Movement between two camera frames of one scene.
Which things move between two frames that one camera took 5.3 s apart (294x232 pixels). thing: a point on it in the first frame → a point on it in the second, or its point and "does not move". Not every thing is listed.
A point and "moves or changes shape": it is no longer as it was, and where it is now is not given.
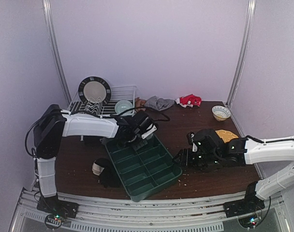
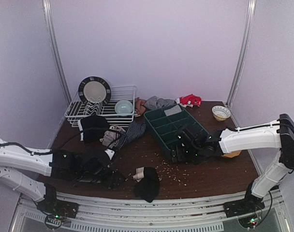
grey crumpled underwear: (159, 104) does not move
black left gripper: (136, 141) → (110, 179)
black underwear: (109, 177) moves or changes shape
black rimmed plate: (95, 89) does not move
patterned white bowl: (221, 113) does not move
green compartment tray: (145, 170) → (166, 127)
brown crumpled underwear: (139, 104) does not move
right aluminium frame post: (250, 20) does not move
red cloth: (189, 100) does not move
